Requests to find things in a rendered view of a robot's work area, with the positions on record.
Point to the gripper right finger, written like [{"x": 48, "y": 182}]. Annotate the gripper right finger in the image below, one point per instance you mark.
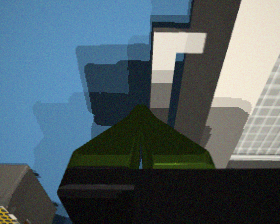
[{"x": 163, "y": 147}]

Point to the clear multiwell plate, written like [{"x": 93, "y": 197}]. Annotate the clear multiwell plate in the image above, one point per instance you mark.
[{"x": 262, "y": 141}]

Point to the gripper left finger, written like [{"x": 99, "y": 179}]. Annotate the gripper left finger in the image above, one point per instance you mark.
[{"x": 117, "y": 146}]

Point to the blue bench mat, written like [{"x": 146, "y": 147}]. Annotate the blue bench mat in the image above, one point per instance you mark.
[{"x": 71, "y": 69}]

